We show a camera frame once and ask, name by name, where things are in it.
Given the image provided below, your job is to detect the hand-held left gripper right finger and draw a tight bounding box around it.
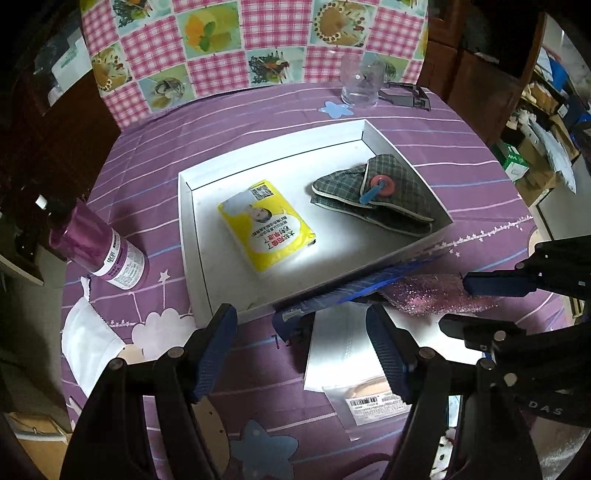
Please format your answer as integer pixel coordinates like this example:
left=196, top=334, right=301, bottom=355
left=365, top=304, right=543, bottom=480

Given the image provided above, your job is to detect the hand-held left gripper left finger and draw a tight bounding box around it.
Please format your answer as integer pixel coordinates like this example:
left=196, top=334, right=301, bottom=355
left=60, top=302, right=238, bottom=480

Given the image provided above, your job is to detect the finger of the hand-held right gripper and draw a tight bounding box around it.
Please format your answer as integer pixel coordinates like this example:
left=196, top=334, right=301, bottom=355
left=463, top=239, right=591, bottom=298
left=438, top=313, right=555, bottom=365

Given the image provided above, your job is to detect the pink glitter pouch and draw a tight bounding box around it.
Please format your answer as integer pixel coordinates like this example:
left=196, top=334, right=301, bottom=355
left=379, top=272, right=502, bottom=317

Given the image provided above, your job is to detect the blue printed packet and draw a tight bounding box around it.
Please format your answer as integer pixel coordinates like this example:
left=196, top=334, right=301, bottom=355
left=272, top=256, right=444, bottom=340

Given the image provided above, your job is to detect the white cardboard box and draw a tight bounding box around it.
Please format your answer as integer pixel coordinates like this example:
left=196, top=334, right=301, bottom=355
left=178, top=119, right=455, bottom=326

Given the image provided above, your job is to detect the clear bag with white mask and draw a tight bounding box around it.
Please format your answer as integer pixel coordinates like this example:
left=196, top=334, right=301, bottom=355
left=302, top=300, right=485, bottom=393

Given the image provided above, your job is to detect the green and white carton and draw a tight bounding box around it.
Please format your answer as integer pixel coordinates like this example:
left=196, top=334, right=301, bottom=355
left=502, top=142, right=530, bottom=182

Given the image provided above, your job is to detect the white face mask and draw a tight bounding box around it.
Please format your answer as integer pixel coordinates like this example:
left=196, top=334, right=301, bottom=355
left=61, top=276, right=127, bottom=398

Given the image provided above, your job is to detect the yellow printed packet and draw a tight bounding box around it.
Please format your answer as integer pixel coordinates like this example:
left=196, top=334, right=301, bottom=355
left=217, top=179, right=318, bottom=273

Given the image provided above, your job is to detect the grey mailing bag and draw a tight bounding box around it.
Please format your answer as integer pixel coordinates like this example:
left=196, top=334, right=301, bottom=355
left=531, top=120, right=579, bottom=195

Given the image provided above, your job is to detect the purple pump bottle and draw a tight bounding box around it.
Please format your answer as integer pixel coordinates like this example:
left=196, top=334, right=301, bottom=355
left=34, top=194, right=146, bottom=291

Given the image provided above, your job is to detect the purple striped tablecloth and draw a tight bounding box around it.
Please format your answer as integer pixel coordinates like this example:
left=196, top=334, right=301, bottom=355
left=60, top=80, right=575, bottom=480

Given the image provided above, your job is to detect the black plastic holder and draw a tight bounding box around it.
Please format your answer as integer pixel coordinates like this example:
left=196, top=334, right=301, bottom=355
left=379, top=82, right=432, bottom=112

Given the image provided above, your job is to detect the clear glass cup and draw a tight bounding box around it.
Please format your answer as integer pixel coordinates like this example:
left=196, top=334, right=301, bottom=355
left=340, top=54, right=386, bottom=108

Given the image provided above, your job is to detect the white paper bag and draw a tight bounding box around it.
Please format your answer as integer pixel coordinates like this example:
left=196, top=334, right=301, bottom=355
left=50, top=34, right=93, bottom=93

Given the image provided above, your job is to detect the pink checkered chair cover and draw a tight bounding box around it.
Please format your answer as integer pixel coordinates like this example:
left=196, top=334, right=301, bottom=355
left=79, top=0, right=429, bottom=132

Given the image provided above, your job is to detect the red ring hanger clip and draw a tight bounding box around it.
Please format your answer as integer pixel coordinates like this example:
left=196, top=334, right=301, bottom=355
left=359, top=174, right=395, bottom=205

